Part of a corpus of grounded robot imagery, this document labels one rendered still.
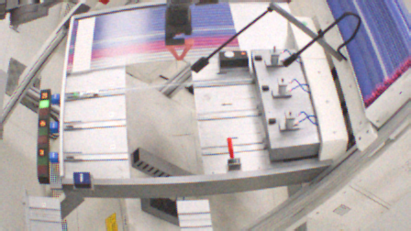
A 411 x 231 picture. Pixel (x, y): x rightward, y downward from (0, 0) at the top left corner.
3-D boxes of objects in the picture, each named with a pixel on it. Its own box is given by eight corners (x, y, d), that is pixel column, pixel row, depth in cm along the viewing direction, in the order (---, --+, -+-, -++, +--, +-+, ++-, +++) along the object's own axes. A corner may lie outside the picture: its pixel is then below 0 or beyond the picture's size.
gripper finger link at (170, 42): (193, 45, 196) (192, 19, 189) (194, 65, 191) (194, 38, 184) (165, 48, 196) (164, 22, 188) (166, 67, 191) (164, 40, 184)
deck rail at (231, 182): (65, 197, 185) (61, 183, 181) (64, 191, 187) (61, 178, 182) (329, 178, 190) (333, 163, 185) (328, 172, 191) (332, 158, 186)
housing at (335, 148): (316, 177, 192) (322, 142, 181) (286, 48, 224) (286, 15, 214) (340, 172, 192) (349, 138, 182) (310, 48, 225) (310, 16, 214)
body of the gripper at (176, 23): (190, 11, 193) (189, -7, 188) (193, 36, 186) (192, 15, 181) (164, 14, 193) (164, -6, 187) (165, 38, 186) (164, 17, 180)
